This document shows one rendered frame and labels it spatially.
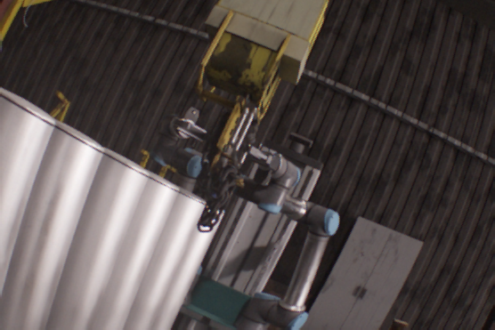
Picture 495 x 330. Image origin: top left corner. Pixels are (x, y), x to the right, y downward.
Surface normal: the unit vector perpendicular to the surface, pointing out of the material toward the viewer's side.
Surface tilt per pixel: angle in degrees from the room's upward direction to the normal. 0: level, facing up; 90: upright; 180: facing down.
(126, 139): 90
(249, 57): 96
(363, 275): 90
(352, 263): 90
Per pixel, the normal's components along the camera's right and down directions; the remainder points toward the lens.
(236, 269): -0.16, -0.19
